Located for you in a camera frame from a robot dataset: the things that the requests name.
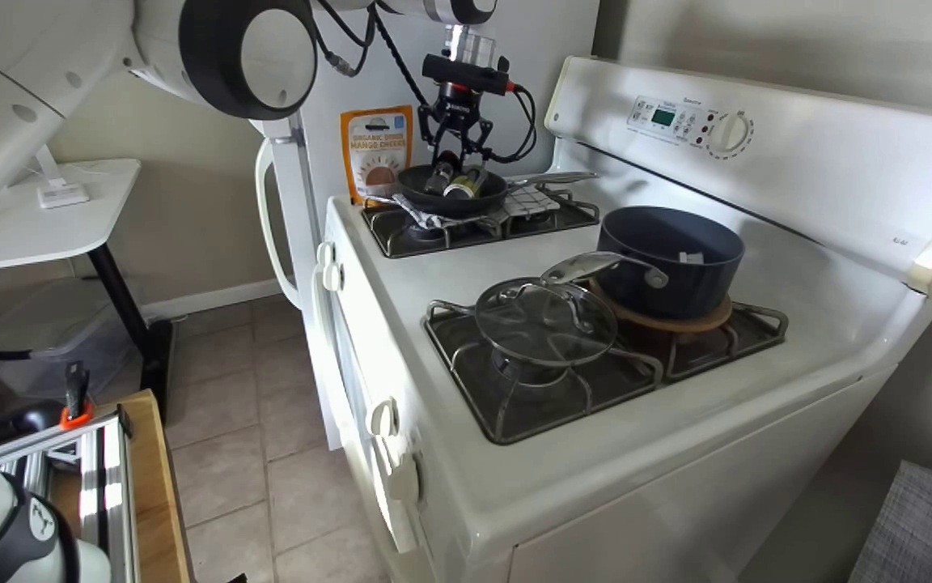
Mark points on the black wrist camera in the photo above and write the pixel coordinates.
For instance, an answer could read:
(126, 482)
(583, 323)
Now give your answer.
(468, 74)

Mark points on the clear plastic storage bin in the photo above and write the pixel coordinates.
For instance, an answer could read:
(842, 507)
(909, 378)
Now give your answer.
(65, 361)

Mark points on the orange white snack bag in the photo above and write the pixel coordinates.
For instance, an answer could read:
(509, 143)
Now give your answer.
(371, 146)

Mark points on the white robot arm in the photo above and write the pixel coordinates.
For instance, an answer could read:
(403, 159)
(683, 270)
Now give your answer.
(240, 54)

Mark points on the orange clamp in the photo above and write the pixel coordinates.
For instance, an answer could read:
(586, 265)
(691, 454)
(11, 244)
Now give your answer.
(77, 406)

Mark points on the white table with black leg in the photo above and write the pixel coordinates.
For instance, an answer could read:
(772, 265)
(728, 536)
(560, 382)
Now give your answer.
(16, 230)

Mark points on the white stove knob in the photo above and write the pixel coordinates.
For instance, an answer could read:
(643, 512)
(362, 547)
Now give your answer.
(330, 268)
(385, 418)

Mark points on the grey woven basket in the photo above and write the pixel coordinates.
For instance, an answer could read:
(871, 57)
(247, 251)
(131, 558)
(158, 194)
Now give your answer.
(920, 528)

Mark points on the white stove timer dial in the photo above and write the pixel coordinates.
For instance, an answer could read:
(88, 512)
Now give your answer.
(728, 132)

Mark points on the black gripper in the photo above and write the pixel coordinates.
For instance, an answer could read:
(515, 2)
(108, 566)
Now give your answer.
(464, 115)

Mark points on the glass pot lid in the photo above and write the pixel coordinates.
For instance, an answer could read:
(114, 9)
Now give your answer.
(546, 325)

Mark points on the dark blue pot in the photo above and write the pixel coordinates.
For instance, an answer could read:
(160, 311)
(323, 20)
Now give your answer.
(680, 265)

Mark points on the wooden robot cart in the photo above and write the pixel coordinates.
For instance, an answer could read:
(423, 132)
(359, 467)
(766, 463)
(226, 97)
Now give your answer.
(160, 486)

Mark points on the black frying pan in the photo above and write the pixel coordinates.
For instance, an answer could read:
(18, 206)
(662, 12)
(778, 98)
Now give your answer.
(423, 190)

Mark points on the small white device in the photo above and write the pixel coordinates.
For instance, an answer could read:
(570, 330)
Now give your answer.
(62, 194)

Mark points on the white gas stove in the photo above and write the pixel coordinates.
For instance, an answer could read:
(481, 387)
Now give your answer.
(842, 182)

